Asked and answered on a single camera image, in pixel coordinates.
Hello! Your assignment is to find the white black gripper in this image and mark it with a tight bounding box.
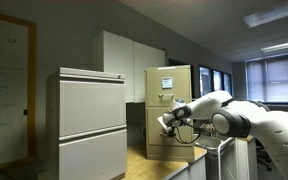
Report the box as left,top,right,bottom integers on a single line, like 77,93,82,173
157,105,191,134

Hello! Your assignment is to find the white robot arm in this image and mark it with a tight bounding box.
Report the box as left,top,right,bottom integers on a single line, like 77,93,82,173
157,90,288,180

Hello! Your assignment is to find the beige cabinet bottom drawer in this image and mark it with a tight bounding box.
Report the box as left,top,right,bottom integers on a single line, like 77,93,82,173
146,107,193,146

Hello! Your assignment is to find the beige vertical file cabinet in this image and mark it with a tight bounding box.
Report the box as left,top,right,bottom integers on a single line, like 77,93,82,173
144,65,194,162

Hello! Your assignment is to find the white label on cabinet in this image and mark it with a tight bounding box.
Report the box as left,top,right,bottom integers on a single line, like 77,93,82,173
162,77,173,89

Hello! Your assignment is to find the grey lateral file cabinet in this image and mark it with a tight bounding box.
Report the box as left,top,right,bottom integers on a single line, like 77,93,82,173
46,67,127,180

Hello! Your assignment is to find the wooden desk top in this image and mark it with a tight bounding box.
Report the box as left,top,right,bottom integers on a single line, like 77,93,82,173
122,145,206,180

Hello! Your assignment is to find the white metal stand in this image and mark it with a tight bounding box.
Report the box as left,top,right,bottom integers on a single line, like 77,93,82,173
195,135,258,180

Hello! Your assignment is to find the window with blinds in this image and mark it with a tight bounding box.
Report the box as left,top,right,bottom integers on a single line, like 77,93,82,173
246,56,288,103

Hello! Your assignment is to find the ceiling light panel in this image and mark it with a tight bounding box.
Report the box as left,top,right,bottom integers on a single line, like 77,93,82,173
244,1,288,28

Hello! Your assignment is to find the wood framed whiteboard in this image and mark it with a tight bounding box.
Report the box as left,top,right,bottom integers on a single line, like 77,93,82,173
0,14,36,168

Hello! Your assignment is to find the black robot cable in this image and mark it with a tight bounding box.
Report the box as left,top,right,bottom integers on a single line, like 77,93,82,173
168,120,203,145

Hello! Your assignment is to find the white wall cabinet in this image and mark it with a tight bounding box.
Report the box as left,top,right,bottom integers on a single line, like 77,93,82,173
91,31,165,103

